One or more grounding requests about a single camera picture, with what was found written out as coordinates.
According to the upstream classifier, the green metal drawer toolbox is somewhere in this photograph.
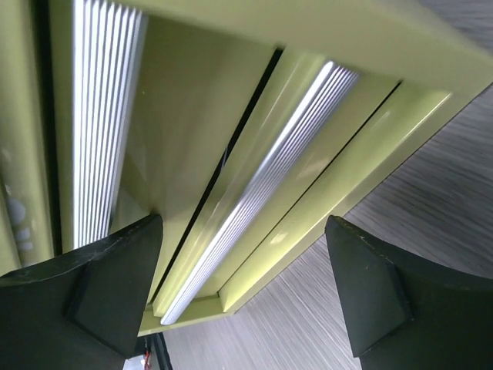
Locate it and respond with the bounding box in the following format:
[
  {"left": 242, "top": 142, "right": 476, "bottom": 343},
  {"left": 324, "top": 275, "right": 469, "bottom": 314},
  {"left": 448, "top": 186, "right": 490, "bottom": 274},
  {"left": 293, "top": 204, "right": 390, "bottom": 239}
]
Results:
[{"left": 1, "top": 1, "right": 492, "bottom": 335}]

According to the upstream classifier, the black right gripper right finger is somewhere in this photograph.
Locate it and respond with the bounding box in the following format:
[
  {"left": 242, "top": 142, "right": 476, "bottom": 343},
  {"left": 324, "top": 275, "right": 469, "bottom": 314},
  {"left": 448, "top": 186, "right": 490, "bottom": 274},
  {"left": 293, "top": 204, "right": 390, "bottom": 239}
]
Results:
[{"left": 325, "top": 216, "right": 492, "bottom": 369}]

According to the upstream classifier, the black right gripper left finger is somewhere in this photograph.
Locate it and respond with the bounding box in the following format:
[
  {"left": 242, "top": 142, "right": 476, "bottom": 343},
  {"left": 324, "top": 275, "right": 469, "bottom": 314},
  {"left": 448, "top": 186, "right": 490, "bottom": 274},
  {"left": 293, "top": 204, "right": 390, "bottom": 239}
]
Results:
[{"left": 1, "top": 214, "right": 163, "bottom": 369}]

